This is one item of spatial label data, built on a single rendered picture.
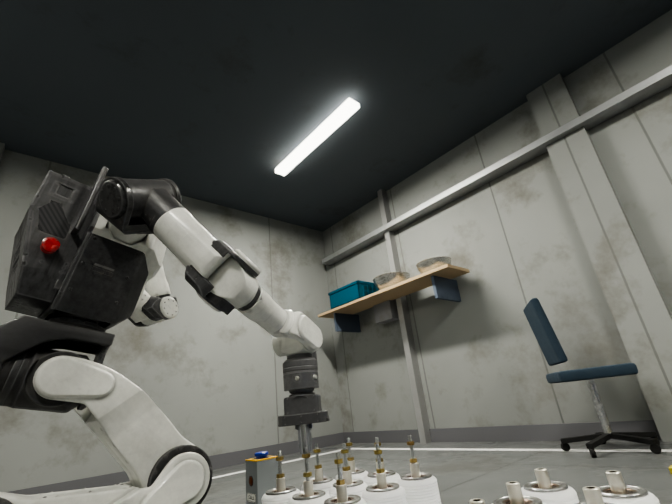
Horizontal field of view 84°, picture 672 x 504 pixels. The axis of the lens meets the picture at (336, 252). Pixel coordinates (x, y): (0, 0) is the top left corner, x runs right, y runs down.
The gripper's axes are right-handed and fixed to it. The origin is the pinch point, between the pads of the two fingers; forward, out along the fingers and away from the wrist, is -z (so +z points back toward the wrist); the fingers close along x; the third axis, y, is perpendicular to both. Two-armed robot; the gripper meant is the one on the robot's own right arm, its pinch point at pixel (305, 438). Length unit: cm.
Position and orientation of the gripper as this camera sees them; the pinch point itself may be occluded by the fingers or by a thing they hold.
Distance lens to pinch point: 99.1
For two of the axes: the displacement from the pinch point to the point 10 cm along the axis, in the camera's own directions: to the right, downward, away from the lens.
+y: -1.4, -3.7, -9.2
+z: -1.1, -9.2, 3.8
